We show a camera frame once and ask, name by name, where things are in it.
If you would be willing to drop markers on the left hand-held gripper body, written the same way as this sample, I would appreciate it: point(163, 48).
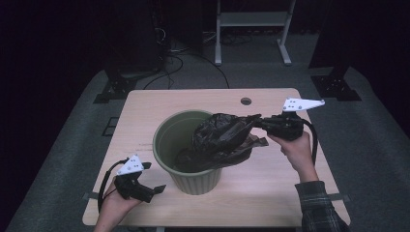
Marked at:
point(130, 188)

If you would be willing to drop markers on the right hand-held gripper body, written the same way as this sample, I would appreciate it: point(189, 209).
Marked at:
point(286, 127)

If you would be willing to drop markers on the green plastic trash bin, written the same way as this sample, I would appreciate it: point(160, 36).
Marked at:
point(196, 183)

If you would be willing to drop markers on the black plastic garbage bag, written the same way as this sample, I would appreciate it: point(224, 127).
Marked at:
point(219, 138)

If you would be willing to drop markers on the person's left hand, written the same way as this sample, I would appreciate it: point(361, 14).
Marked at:
point(117, 203)

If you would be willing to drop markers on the person's right hand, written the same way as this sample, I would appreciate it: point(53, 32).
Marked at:
point(299, 151)

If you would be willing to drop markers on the grey tape strip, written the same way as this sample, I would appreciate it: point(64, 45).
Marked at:
point(340, 197)
point(90, 195)

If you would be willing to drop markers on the black stand base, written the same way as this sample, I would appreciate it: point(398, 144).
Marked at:
point(335, 87)
point(116, 88)

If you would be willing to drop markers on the dark cabinet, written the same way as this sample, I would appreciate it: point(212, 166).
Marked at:
point(135, 38)

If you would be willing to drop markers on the white metal stand frame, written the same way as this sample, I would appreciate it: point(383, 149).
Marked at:
point(253, 18)

